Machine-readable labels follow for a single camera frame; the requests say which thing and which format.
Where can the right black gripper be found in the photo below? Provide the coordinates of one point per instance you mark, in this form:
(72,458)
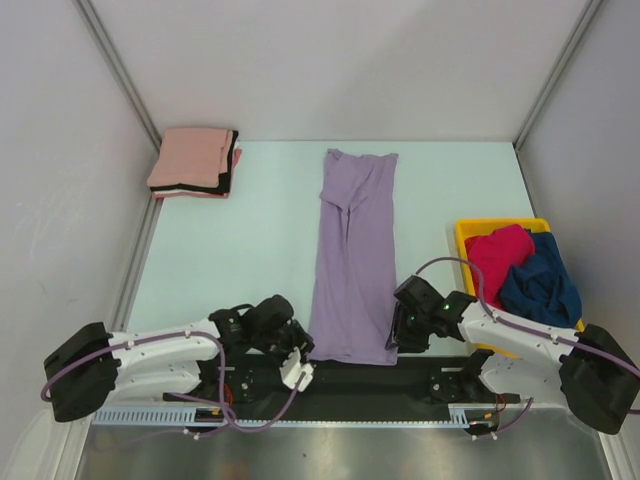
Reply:
(398,333)

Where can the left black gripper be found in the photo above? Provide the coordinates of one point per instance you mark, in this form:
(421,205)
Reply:
(298,338)

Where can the purple t shirt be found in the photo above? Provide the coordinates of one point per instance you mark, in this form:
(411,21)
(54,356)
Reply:
(355,276)

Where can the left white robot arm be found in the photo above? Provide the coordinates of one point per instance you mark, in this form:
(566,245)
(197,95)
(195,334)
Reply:
(95,367)

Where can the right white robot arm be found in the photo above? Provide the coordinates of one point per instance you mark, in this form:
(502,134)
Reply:
(587,371)

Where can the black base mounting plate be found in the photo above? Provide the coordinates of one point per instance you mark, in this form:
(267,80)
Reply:
(416,388)

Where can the red t shirt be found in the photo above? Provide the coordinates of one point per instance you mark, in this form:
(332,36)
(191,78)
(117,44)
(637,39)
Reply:
(495,254)

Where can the navy blue t shirt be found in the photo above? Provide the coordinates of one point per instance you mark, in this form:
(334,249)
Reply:
(540,289)

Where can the folded black t shirt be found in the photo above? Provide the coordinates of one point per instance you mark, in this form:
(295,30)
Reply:
(225,187)

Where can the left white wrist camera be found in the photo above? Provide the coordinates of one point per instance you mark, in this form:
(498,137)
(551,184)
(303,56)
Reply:
(295,373)

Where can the slotted cable duct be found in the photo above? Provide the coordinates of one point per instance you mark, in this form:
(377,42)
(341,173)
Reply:
(456,417)

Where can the right corner aluminium post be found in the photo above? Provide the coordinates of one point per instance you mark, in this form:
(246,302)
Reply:
(569,49)

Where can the corner aluminium post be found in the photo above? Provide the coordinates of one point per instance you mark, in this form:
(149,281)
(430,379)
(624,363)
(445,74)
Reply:
(569,49)
(109,52)

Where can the left corner aluminium post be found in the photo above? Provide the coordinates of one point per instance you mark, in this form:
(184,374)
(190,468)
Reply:
(109,52)

